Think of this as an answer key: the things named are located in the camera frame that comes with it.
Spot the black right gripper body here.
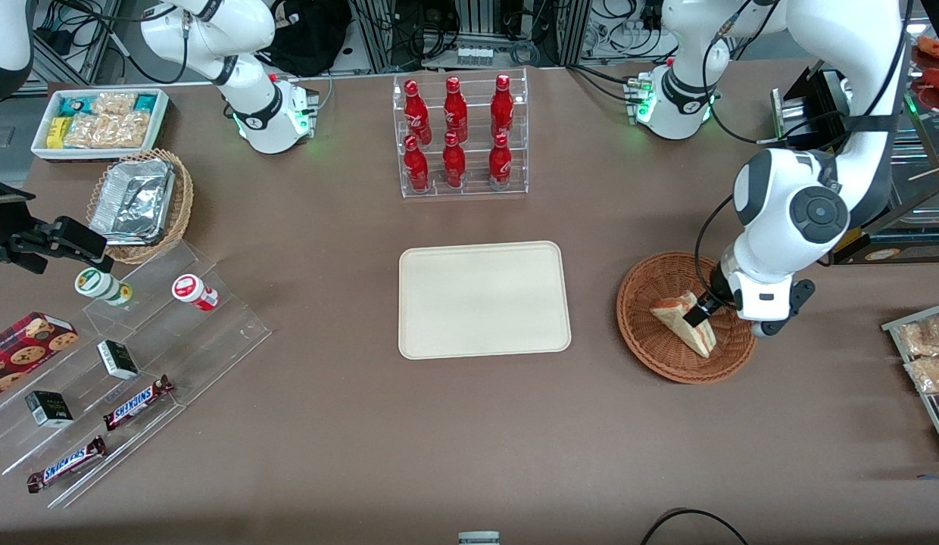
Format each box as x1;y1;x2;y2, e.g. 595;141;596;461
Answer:
0;176;39;262

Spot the triangle sandwich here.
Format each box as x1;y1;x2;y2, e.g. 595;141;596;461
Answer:
650;291;718;359

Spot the brown round wicker basket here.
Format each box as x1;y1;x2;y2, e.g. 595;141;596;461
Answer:
616;252;758;385

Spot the light wicker basket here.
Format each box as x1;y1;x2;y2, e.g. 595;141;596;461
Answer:
86;148;195;266

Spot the cream plastic tray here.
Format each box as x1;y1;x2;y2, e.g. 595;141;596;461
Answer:
398;241;572;360

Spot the green lid yogurt cup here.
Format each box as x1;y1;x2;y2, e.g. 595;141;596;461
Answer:
74;267;134;308

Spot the aluminium foil container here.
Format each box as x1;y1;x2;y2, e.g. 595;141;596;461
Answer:
89;157;177;247

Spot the white rectangular snack bin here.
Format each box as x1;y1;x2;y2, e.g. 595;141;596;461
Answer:
30;89;170;163

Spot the red cookie box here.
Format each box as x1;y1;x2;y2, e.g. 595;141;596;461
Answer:
0;312;80;403

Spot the large clear rice cracker bag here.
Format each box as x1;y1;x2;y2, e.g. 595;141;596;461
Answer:
64;111;151;150

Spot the red lid yogurt cup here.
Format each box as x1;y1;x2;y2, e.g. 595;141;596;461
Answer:
172;274;221;313

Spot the small black box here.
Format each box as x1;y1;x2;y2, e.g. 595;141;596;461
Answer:
25;391;75;429
97;340;140;381

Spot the small clear rice cracker bag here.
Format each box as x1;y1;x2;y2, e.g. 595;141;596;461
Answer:
91;92;138;117

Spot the clear acrylic stepped display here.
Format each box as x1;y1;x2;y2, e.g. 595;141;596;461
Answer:
0;241;273;509

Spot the clear bag of crackers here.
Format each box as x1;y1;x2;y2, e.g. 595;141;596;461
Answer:
897;313;939;357
904;353;939;395

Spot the Snickers chocolate bar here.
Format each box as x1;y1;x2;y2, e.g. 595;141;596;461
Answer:
27;436;108;494
103;375;176;432

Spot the glass food warmer case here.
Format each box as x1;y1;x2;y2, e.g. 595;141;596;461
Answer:
771;0;939;266

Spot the red soda bottle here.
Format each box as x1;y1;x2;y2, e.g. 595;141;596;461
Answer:
490;73;515;139
442;132;467;188
403;135;430;192
488;132;513;186
404;79;432;146
443;76;469;143

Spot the clear acrylic bottle rack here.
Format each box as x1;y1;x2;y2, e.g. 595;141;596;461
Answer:
392;68;529;199

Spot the black bag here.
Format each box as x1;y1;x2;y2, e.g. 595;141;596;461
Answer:
264;0;354;77

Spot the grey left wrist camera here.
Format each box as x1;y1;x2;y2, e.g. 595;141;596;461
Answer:
750;279;816;338

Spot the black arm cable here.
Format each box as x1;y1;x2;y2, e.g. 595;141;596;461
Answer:
694;193;737;292

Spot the black floor cable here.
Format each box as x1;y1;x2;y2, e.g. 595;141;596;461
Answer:
640;508;750;545

